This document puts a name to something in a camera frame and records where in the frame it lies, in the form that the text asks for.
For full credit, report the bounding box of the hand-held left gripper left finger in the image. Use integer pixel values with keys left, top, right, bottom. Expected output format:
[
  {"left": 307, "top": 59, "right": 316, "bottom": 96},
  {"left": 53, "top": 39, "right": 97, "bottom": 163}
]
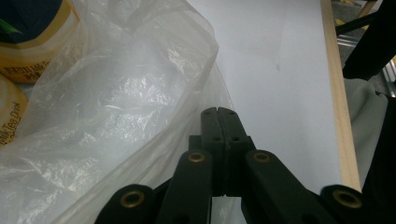
[{"left": 189, "top": 106, "right": 226, "bottom": 198}]

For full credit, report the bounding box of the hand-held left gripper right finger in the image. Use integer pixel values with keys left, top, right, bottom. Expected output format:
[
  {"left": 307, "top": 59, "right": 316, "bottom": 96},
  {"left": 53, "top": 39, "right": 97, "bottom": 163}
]
[{"left": 218, "top": 106, "right": 257, "bottom": 198}]

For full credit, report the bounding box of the clear plastic bag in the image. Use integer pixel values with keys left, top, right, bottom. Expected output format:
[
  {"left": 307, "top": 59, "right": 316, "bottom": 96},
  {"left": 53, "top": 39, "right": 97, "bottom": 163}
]
[{"left": 0, "top": 0, "right": 243, "bottom": 224}]

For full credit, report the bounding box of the milk tea bottle orange label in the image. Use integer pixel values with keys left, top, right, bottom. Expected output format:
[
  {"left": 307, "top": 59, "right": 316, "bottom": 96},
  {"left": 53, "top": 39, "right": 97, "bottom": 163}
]
[
  {"left": 0, "top": 74, "right": 30, "bottom": 147},
  {"left": 0, "top": 0, "right": 81, "bottom": 84}
]

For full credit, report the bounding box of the black metal stand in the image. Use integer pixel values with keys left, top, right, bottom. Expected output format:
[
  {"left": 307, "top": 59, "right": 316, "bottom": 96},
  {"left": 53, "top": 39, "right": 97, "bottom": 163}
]
[{"left": 334, "top": 11, "right": 376, "bottom": 35}]

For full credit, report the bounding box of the aluminium floor rail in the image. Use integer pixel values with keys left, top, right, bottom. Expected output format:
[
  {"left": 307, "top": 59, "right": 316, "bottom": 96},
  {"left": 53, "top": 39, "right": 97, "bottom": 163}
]
[{"left": 336, "top": 33, "right": 396, "bottom": 98}]

